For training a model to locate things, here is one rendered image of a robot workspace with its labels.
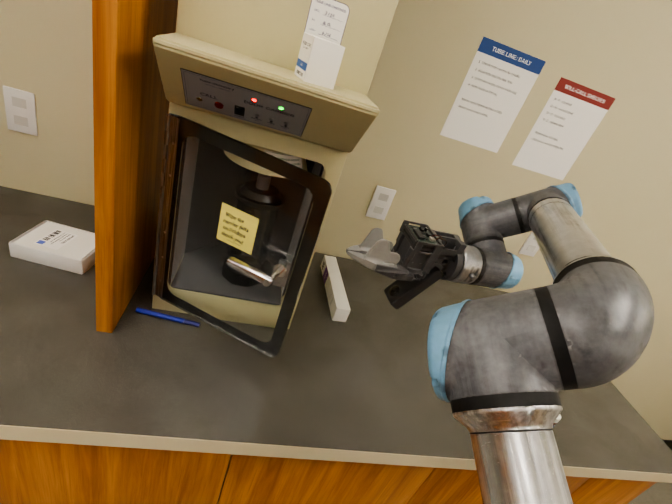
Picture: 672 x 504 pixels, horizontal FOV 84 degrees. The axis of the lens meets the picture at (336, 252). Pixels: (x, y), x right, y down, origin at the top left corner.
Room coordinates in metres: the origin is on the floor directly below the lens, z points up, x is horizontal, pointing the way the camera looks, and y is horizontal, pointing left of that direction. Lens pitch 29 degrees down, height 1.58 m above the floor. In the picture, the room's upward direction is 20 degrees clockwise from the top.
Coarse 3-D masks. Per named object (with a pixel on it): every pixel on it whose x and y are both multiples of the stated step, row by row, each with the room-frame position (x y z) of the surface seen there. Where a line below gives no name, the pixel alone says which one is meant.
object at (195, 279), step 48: (192, 144) 0.60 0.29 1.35; (240, 144) 0.58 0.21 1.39; (192, 192) 0.59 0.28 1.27; (240, 192) 0.58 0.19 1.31; (288, 192) 0.56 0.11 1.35; (192, 240) 0.59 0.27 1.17; (288, 240) 0.56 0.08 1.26; (192, 288) 0.59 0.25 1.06; (240, 288) 0.57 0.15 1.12; (288, 288) 0.55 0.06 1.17; (240, 336) 0.57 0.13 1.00
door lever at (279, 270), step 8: (232, 264) 0.52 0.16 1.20; (240, 264) 0.52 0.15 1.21; (248, 264) 0.53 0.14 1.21; (280, 264) 0.56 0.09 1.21; (240, 272) 0.52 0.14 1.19; (248, 272) 0.52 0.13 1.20; (256, 272) 0.52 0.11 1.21; (264, 272) 0.52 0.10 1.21; (280, 272) 0.55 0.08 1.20; (256, 280) 0.51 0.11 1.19; (264, 280) 0.51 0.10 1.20; (272, 280) 0.51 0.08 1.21
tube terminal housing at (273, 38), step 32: (192, 0) 0.62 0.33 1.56; (224, 0) 0.63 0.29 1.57; (256, 0) 0.65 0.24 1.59; (288, 0) 0.66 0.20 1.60; (352, 0) 0.69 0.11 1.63; (384, 0) 0.70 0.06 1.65; (192, 32) 0.62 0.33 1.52; (224, 32) 0.64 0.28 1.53; (256, 32) 0.65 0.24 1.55; (288, 32) 0.66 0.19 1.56; (352, 32) 0.69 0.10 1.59; (384, 32) 0.71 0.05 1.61; (288, 64) 0.67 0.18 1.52; (352, 64) 0.70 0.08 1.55; (224, 128) 0.64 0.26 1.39; (256, 128) 0.66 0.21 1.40; (320, 160) 0.69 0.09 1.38
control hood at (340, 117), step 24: (168, 48) 0.51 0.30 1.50; (192, 48) 0.52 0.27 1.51; (216, 48) 0.60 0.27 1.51; (168, 72) 0.54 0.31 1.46; (216, 72) 0.54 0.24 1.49; (240, 72) 0.54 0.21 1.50; (264, 72) 0.55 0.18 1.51; (288, 72) 0.63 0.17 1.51; (168, 96) 0.58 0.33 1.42; (288, 96) 0.57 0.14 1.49; (312, 96) 0.57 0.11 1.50; (336, 96) 0.58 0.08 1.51; (360, 96) 0.66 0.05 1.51; (240, 120) 0.62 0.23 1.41; (312, 120) 0.61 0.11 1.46; (336, 120) 0.61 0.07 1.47; (360, 120) 0.61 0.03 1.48; (336, 144) 0.66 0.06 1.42
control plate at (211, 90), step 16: (192, 80) 0.55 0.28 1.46; (208, 80) 0.55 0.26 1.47; (192, 96) 0.58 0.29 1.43; (208, 96) 0.58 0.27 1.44; (224, 96) 0.58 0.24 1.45; (240, 96) 0.57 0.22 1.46; (256, 96) 0.57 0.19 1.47; (272, 96) 0.57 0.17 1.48; (224, 112) 0.61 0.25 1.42; (256, 112) 0.60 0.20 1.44; (272, 112) 0.60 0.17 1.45; (288, 112) 0.60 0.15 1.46; (304, 112) 0.60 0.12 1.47; (272, 128) 0.63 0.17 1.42; (288, 128) 0.63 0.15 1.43
